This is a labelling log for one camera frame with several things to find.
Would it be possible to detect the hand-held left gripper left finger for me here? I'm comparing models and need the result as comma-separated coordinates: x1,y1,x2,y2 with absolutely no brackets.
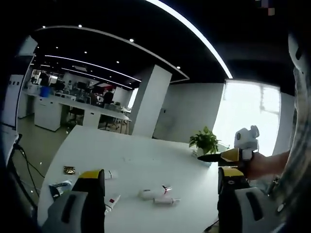
45,169,105,233

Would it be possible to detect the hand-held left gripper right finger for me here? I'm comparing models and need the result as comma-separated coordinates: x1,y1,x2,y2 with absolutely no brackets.
217,166,280,233

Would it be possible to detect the white skincare tube red label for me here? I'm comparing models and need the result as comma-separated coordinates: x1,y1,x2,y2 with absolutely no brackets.
104,194,121,216

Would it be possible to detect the white skincare bottle grey cap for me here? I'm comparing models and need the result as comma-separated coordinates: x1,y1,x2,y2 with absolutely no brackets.
153,197,181,207

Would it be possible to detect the white skincare bottle red cap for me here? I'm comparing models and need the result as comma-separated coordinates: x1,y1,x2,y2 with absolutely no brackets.
138,184,172,201

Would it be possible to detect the person's right hand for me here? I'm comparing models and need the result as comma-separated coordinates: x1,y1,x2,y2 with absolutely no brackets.
239,152,267,181

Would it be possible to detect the green potted plant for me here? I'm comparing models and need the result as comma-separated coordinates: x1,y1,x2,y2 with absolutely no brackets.
189,126,221,155

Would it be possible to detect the person's patterned clothing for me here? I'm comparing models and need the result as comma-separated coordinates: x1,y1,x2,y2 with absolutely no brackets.
266,31,311,233

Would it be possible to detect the black office chair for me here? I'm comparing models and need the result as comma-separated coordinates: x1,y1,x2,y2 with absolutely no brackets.
67,106,85,125

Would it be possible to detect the long white office desk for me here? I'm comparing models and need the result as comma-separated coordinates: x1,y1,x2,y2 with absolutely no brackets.
21,89,132,134

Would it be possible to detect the white cabinet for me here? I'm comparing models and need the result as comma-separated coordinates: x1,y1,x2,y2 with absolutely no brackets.
4,74,25,127

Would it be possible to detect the black cable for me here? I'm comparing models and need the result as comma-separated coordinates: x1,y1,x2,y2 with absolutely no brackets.
13,142,41,197

